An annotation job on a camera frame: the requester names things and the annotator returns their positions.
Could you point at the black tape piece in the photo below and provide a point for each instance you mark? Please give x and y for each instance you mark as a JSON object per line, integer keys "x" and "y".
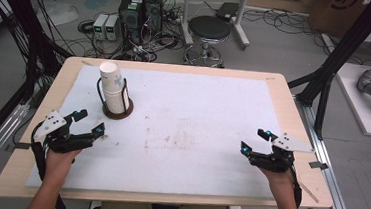
{"x": 318, "y": 165}
{"x": 19, "y": 146}

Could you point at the stack of white paper cups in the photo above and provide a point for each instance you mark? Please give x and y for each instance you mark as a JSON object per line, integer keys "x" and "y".
{"x": 112, "y": 85}

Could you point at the person's right hand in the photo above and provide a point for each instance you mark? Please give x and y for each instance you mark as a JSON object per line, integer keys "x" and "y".
{"x": 279, "y": 182}

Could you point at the white platform board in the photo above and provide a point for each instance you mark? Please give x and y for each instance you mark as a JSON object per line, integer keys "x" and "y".
{"x": 357, "y": 108}

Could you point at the thin wooden stick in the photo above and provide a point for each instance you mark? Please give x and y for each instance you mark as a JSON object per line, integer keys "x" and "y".
{"x": 308, "y": 192}

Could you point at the brown cardboard box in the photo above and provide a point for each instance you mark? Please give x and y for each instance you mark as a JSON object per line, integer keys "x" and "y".
{"x": 344, "y": 13}

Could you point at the person's left hand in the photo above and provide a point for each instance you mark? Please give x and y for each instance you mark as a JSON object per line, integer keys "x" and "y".
{"x": 59, "y": 163}

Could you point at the grey bench power supply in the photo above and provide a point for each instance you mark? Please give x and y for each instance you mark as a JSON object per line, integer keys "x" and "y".
{"x": 100, "y": 27}
{"x": 112, "y": 28}

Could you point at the white metal stand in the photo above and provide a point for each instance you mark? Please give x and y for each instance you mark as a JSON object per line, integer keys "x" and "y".
{"x": 241, "y": 32}

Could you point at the black metal frame post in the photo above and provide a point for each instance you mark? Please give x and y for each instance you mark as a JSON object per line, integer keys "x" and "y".
{"x": 341, "y": 53}

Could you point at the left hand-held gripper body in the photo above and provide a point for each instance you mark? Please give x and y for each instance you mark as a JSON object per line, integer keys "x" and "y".
{"x": 54, "y": 131}

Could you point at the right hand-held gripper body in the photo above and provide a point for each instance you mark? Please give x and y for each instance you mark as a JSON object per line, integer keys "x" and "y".
{"x": 279, "y": 158}

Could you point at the black round stool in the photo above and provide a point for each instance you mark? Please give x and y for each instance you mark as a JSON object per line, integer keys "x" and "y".
{"x": 209, "y": 27}

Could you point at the black computer tower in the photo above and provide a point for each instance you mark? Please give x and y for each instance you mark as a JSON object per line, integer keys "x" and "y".
{"x": 129, "y": 16}
{"x": 153, "y": 10}

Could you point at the white table mat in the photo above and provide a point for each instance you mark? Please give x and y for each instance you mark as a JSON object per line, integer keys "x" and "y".
{"x": 188, "y": 125}

